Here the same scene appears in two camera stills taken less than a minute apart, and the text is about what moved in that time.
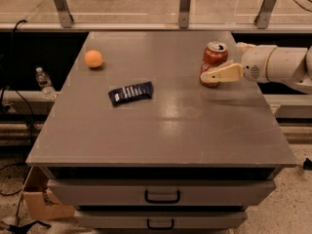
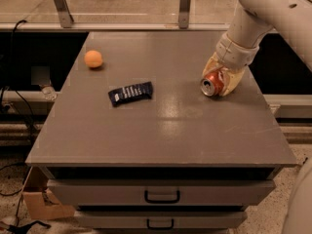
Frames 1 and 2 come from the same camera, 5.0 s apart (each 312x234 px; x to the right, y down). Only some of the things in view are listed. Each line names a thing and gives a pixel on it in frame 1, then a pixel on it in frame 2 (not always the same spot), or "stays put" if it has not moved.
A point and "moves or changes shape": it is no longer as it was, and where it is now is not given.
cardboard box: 38,204 stays put
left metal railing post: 66,19 stays put
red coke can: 214,55 moves or changes shape
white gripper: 254,63 to 233,55
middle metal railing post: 184,5 stays put
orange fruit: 94,58 stays put
